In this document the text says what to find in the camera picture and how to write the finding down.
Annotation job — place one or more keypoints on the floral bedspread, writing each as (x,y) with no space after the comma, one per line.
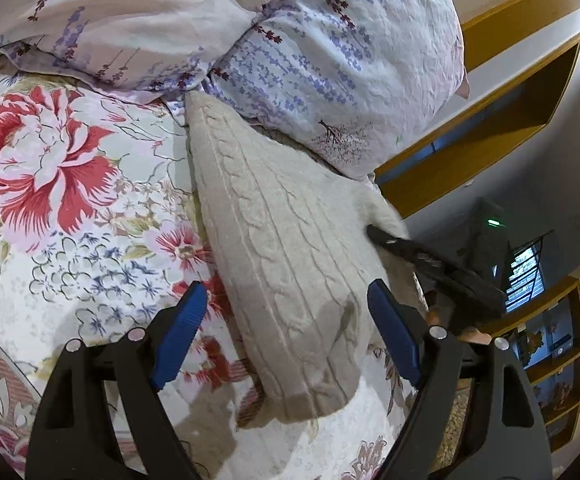
(100,229)

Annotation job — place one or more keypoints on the pink floral pillow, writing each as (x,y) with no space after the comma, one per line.
(355,81)

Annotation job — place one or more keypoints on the wooden shelf unit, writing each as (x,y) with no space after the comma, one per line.
(545,335)

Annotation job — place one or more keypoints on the beige cable-knit sweater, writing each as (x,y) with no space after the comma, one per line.
(289,239)

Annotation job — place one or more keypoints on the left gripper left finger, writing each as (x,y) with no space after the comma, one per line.
(73,435)

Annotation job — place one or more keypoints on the person's right hand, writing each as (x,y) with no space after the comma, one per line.
(470,334)

